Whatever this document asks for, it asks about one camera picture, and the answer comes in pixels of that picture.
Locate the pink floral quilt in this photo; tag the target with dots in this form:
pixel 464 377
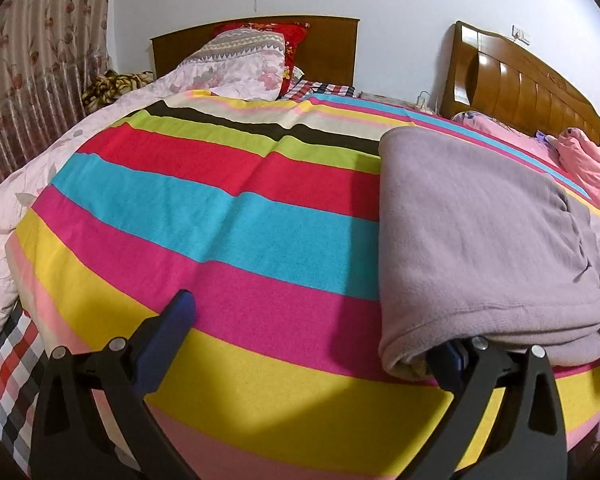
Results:
pixel 243 64

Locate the red embroidered pillow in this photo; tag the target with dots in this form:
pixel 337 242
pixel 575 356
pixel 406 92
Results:
pixel 294 34

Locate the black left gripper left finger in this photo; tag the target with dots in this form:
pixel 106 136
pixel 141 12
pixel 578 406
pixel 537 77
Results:
pixel 91 420

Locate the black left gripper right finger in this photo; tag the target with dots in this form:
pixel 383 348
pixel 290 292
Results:
pixel 528 436

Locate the multicolour striped bed blanket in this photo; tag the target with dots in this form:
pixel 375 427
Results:
pixel 268 213

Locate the dark brown wooden headboard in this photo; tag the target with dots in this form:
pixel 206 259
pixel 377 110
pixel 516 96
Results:
pixel 327 54

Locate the brown yellow patterned blanket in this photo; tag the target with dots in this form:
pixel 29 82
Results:
pixel 111 86

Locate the white wall socket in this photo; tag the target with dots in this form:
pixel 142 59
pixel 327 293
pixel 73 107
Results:
pixel 519 35

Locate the pink bed sheet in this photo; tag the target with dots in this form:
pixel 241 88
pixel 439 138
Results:
pixel 535 145

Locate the pink padded jacket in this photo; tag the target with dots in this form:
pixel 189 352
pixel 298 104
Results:
pixel 580 157

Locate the floral pleated curtain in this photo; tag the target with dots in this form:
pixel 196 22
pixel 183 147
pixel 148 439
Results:
pixel 50 51

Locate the white power strip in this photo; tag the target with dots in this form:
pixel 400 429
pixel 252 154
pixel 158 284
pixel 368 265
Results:
pixel 422 102

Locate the red plaid bed sheet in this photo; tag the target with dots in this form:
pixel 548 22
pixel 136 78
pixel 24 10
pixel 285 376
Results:
pixel 22 364

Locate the glossy carved wooden headboard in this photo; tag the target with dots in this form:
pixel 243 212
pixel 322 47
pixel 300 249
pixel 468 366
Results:
pixel 490 74

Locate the lilac fleece pants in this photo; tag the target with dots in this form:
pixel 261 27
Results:
pixel 473 243

